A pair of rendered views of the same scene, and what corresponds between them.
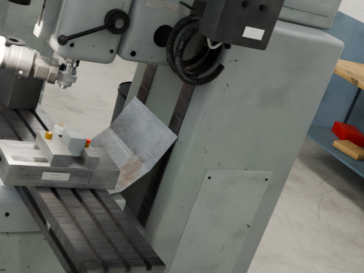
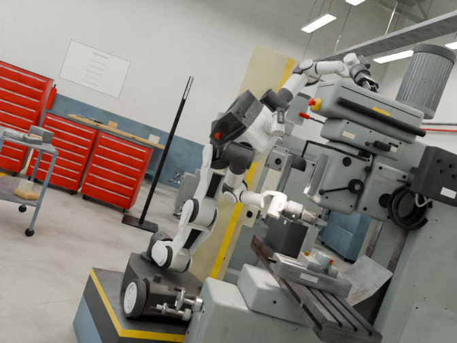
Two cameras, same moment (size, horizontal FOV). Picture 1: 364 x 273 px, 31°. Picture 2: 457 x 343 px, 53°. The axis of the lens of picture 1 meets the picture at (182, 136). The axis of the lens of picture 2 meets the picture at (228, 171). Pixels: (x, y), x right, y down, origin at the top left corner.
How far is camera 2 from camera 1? 57 cm
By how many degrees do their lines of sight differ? 31
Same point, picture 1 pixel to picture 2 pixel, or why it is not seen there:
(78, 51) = (330, 202)
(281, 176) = not seen: outside the picture
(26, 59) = (297, 207)
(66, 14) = (325, 179)
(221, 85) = (426, 236)
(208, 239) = not seen: outside the picture
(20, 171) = (287, 268)
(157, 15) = (382, 186)
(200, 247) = not seen: outside the picture
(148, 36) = (375, 199)
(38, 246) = (291, 333)
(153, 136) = (375, 275)
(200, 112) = (410, 254)
